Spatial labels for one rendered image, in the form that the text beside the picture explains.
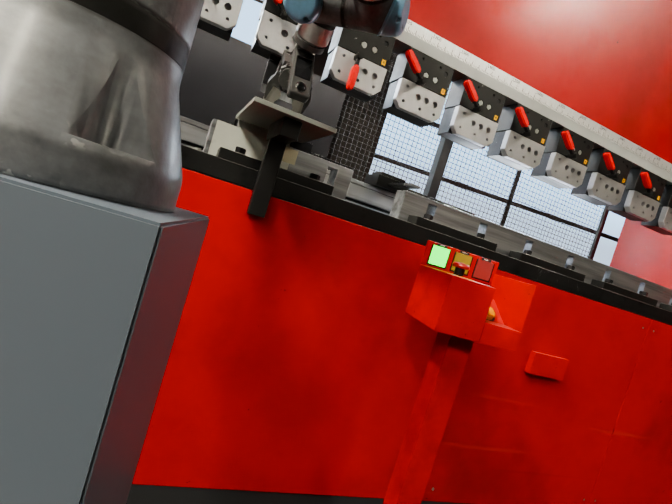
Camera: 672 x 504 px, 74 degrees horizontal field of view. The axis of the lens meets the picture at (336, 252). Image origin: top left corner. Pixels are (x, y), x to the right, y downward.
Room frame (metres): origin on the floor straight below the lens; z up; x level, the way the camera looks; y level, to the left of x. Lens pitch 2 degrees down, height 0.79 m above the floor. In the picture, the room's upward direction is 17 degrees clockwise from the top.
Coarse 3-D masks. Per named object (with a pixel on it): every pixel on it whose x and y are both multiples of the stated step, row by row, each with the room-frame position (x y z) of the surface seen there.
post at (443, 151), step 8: (440, 144) 2.22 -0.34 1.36; (448, 144) 2.20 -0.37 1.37; (440, 152) 2.20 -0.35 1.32; (448, 152) 2.20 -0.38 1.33; (440, 160) 2.19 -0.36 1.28; (432, 168) 2.22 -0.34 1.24; (440, 168) 2.20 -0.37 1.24; (432, 176) 2.20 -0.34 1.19; (440, 176) 2.20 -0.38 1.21; (432, 184) 2.19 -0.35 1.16; (424, 192) 2.22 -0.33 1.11; (432, 192) 2.20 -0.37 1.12
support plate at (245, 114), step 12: (252, 108) 0.94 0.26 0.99; (264, 108) 0.91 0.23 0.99; (276, 108) 0.89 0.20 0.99; (252, 120) 1.08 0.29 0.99; (264, 120) 1.03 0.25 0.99; (276, 120) 0.99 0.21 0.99; (300, 120) 0.92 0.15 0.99; (312, 120) 0.92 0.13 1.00; (300, 132) 1.04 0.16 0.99; (312, 132) 1.00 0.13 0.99; (324, 132) 0.96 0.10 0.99
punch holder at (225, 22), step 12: (216, 0) 1.06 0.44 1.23; (228, 0) 1.06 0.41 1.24; (240, 0) 1.06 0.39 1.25; (204, 12) 1.04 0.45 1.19; (216, 12) 1.05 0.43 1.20; (228, 12) 1.06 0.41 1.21; (204, 24) 1.08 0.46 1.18; (216, 24) 1.06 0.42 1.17; (228, 24) 1.06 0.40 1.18; (228, 36) 1.11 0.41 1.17
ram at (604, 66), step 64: (448, 0) 1.27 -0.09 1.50; (512, 0) 1.34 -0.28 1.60; (576, 0) 1.43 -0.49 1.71; (640, 0) 1.52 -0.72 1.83; (448, 64) 1.29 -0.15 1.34; (512, 64) 1.37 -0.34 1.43; (576, 64) 1.46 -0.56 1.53; (640, 64) 1.56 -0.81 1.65; (576, 128) 1.49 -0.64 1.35; (640, 128) 1.59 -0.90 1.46
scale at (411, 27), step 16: (416, 32) 1.24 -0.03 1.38; (432, 32) 1.26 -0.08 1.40; (448, 48) 1.28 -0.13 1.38; (480, 64) 1.33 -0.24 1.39; (512, 80) 1.37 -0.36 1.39; (528, 96) 1.40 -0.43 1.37; (544, 96) 1.42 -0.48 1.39; (560, 112) 1.45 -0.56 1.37; (576, 112) 1.48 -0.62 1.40; (592, 128) 1.51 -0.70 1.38; (624, 144) 1.57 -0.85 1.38; (656, 160) 1.64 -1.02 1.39
